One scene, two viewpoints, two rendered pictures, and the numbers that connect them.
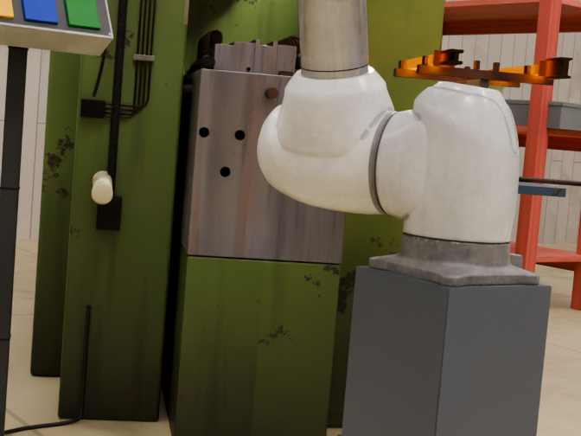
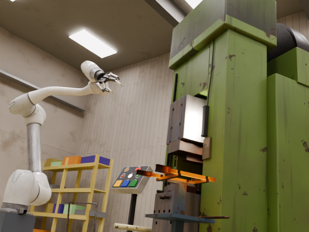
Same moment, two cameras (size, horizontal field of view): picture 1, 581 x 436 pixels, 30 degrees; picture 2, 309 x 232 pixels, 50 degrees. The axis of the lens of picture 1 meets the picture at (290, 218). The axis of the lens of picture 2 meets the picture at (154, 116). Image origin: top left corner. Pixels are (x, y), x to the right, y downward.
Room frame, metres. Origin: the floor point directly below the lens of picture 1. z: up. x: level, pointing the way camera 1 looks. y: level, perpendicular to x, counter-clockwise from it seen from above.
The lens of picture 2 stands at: (1.79, -2.52, 0.56)
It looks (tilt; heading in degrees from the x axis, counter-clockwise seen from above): 20 degrees up; 76
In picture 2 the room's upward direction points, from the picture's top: 7 degrees clockwise
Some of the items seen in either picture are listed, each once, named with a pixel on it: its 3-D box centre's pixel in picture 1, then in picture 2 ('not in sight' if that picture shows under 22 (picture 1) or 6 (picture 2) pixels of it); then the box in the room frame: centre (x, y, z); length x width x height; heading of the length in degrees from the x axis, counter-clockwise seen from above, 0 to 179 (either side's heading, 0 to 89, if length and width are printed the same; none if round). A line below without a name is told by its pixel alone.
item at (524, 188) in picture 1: (461, 182); (178, 218); (2.57, -0.40, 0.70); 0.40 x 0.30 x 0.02; 99
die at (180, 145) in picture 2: not in sight; (194, 151); (2.87, 0.15, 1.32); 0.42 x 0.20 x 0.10; 10
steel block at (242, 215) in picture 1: (257, 163); (193, 225); (2.89, 0.10, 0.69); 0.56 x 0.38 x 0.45; 10
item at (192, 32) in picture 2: not in sight; (219, 33); (3.05, 0.14, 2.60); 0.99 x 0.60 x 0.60; 100
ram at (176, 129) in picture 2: not in sight; (198, 124); (2.88, 0.11, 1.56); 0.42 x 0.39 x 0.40; 10
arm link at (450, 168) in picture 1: (456, 159); (20, 187); (1.56, -0.23, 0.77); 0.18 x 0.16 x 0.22; 61
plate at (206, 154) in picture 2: not in sight; (207, 148); (2.85, -0.17, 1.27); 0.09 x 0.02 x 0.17; 100
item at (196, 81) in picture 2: not in sight; (214, 79); (3.03, 0.14, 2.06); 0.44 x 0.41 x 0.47; 10
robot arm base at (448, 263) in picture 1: (464, 256); (15, 209); (1.56, -0.26, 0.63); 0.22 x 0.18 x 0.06; 125
